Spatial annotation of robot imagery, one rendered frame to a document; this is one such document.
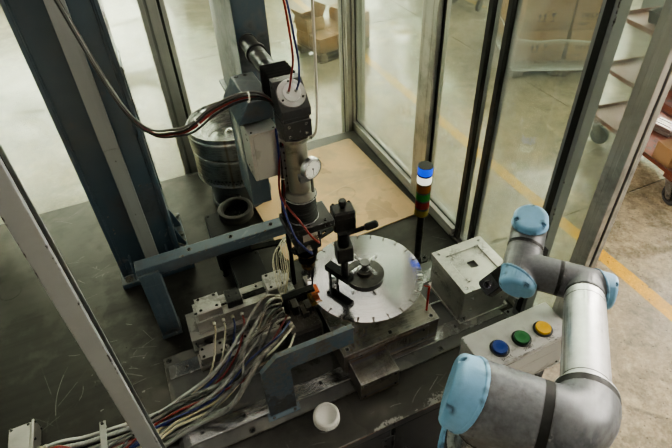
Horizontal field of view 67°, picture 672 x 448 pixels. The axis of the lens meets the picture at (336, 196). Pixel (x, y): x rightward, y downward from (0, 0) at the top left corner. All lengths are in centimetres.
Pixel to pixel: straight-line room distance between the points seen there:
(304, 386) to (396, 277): 39
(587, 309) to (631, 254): 218
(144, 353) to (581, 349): 121
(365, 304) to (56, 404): 90
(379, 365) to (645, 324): 171
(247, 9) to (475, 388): 95
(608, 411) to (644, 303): 213
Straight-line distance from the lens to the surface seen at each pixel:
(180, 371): 159
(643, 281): 307
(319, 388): 148
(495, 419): 79
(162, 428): 151
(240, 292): 159
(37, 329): 189
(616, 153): 122
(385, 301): 140
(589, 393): 85
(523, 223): 115
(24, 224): 83
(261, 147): 111
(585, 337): 97
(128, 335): 174
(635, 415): 256
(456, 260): 160
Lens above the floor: 204
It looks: 39 degrees down
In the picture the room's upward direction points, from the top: 3 degrees counter-clockwise
